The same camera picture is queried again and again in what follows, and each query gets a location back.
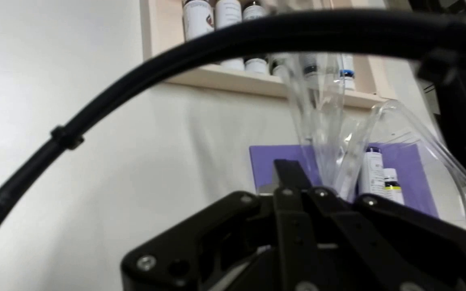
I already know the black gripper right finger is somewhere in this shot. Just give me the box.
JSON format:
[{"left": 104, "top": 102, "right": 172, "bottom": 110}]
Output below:
[{"left": 312, "top": 188, "right": 466, "bottom": 291}]

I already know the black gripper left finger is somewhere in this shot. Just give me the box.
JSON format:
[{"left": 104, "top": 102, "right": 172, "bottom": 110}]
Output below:
[{"left": 121, "top": 159, "right": 321, "bottom": 291}]

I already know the clear plastic hinged container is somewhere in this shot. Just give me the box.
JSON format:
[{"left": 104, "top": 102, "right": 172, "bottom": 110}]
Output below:
[{"left": 274, "top": 50, "right": 466, "bottom": 236}]

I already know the white tube with yellow band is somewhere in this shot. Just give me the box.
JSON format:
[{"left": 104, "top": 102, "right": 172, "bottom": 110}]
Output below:
[{"left": 379, "top": 167, "right": 407, "bottom": 207}]

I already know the purple rectangular mat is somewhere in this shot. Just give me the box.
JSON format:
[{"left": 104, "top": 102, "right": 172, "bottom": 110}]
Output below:
[{"left": 247, "top": 143, "right": 441, "bottom": 220}]

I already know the white tube with dark cap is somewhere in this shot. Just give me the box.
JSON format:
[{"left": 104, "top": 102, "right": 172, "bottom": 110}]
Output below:
[{"left": 358, "top": 146, "right": 384, "bottom": 199}]

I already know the wooden tray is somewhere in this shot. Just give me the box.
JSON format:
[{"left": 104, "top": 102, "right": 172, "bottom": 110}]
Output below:
[{"left": 145, "top": 0, "right": 407, "bottom": 112}]

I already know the small white-labelled bottle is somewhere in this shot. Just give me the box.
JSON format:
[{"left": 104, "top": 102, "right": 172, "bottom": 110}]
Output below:
[
  {"left": 213, "top": 0, "right": 245, "bottom": 73},
  {"left": 180, "top": 0, "right": 216, "bottom": 42},
  {"left": 240, "top": 2, "right": 271, "bottom": 78}
]

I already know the black braided cable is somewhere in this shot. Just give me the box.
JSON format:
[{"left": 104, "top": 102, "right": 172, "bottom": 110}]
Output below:
[{"left": 0, "top": 8, "right": 466, "bottom": 266}]

